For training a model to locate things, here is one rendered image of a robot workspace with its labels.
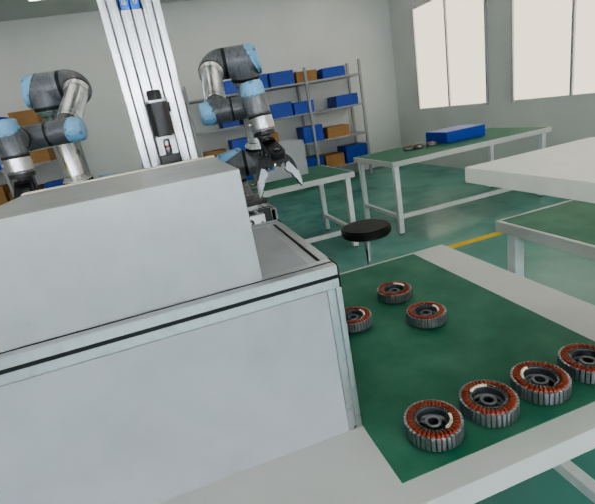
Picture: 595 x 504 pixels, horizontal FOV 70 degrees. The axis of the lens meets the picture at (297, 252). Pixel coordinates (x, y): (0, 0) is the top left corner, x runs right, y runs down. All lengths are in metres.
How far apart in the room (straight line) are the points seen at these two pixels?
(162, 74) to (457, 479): 1.84
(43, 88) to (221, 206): 1.28
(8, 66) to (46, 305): 7.47
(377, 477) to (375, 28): 8.47
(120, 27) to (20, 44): 6.07
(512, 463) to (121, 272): 0.75
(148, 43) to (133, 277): 1.50
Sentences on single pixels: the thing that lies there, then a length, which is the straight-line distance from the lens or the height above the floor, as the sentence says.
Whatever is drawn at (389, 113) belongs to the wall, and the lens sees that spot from 8.94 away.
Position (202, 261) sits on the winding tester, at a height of 1.18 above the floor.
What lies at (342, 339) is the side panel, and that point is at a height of 0.96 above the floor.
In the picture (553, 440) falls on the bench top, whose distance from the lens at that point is 0.97.
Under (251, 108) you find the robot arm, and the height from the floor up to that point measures 1.42.
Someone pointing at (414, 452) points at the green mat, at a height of 0.75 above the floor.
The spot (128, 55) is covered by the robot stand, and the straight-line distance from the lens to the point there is 2.11.
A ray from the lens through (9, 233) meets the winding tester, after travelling 0.75.
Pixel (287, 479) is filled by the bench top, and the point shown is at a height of 0.75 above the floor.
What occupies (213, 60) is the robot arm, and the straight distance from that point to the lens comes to 1.80.
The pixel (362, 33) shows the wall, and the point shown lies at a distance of 8.81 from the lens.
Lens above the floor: 1.39
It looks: 19 degrees down
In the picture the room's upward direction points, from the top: 10 degrees counter-clockwise
